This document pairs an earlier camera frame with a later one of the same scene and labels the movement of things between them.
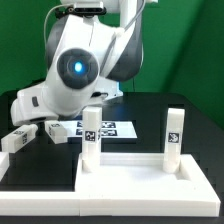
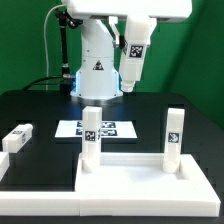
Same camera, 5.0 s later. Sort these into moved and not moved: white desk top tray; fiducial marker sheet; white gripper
Moved: white gripper
Not moved: fiducial marker sheet; white desk top tray
